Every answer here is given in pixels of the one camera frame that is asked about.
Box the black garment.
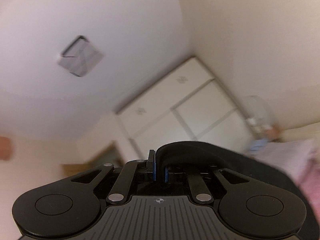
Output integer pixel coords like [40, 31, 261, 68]
[156, 141, 319, 239]

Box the white wardrobe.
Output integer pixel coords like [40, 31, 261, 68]
[117, 57, 255, 158]

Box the round glass side table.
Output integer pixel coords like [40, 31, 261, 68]
[242, 95, 279, 141]

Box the lilac striped duvet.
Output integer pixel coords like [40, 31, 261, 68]
[247, 139, 317, 166]

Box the square ceiling light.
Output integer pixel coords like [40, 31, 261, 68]
[57, 35, 104, 77]

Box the pink rose bedspread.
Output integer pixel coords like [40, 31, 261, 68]
[299, 159, 319, 219]

